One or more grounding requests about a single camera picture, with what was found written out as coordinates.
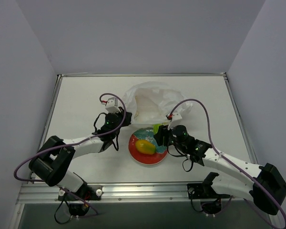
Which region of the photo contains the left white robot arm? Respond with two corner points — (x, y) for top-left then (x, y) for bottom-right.
(29, 110), (132, 200)

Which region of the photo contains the yellow fake mango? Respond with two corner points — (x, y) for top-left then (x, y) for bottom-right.
(135, 140), (156, 155)

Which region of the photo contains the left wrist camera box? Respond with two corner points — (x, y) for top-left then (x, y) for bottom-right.
(105, 97), (120, 114)

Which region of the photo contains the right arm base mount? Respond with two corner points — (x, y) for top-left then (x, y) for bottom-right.
(187, 183), (232, 218)

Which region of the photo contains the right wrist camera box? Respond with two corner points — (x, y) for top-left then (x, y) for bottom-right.
(168, 112), (182, 129)

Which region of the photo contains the aluminium front rail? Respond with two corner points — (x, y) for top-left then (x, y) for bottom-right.
(14, 181), (275, 203)

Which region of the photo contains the red and teal plate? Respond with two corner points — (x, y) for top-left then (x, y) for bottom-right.
(128, 128), (168, 166)

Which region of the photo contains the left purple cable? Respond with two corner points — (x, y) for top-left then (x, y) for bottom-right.
(13, 94), (127, 183)

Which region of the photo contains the purple cable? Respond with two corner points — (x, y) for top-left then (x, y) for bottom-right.
(13, 94), (127, 183)
(168, 98), (286, 229)

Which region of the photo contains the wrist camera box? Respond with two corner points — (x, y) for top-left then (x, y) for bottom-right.
(105, 97), (120, 114)
(168, 112), (182, 129)

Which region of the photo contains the white plastic bag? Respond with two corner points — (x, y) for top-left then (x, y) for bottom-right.
(123, 82), (186, 128)

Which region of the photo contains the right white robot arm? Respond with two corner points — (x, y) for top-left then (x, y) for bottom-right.
(153, 125), (286, 215)

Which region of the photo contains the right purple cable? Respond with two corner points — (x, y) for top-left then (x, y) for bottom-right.
(168, 98), (286, 229)

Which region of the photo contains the green fake fruit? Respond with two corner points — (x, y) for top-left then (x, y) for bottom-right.
(153, 124), (162, 135)

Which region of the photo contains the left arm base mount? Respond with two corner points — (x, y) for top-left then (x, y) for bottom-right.
(60, 183), (101, 219)

